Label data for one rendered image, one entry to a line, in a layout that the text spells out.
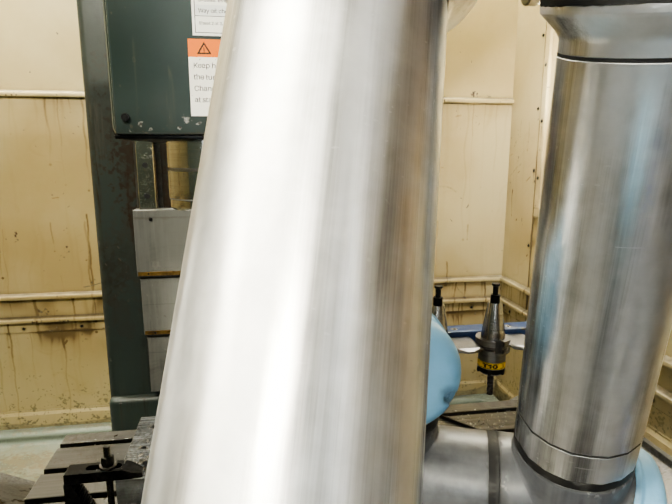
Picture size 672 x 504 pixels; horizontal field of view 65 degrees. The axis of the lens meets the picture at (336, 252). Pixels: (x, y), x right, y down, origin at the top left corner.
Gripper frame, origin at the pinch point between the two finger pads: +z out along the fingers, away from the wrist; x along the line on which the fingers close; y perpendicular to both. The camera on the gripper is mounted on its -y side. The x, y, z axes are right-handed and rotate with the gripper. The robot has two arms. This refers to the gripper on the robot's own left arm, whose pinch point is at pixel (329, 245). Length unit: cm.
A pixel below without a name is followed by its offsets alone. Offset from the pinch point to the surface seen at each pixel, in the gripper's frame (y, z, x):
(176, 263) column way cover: 18, 78, -30
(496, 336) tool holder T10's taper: 21.5, 20.9, 33.8
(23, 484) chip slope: 79, 78, -74
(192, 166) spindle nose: -9.1, 28.4, -19.3
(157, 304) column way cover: 29, 79, -36
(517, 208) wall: 9, 110, 84
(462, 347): 23.4, 21.2, 27.5
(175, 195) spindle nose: -4.0, 30.9, -22.7
